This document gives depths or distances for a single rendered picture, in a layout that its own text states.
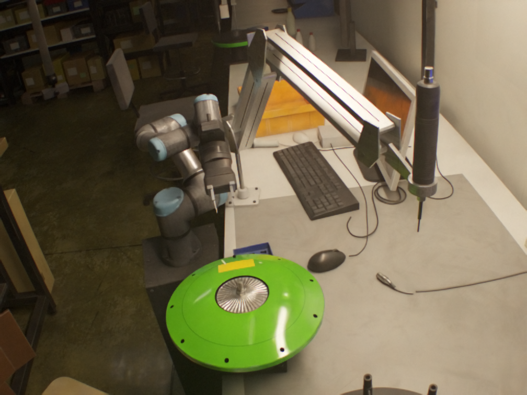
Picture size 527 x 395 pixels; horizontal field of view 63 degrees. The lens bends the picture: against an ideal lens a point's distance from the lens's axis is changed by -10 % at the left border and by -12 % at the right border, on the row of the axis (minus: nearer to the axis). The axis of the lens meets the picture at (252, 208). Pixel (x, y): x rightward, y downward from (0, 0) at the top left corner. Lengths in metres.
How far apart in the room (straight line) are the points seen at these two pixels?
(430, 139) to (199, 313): 0.51
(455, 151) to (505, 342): 0.89
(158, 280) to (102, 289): 1.43
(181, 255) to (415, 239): 0.66
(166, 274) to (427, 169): 0.86
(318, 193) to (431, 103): 0.82
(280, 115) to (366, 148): 1.05
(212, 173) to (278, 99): 1.14
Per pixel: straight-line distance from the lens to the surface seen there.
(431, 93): 0.71
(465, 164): 1.71
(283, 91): 2.20
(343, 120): 0.91
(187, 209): 1.33
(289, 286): 0.93
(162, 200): 1.32
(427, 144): 0.75
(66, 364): 2.47
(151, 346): 2.37
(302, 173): 1.58
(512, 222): 1.46
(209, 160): 1.12
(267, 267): 0.98
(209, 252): 1.43
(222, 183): 1.10
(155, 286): 1.36
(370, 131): 0.81
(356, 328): 1.08
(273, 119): 1.87
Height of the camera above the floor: 1.72
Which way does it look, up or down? 34 degrees down
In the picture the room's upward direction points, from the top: 8 degrees counter-clockwise
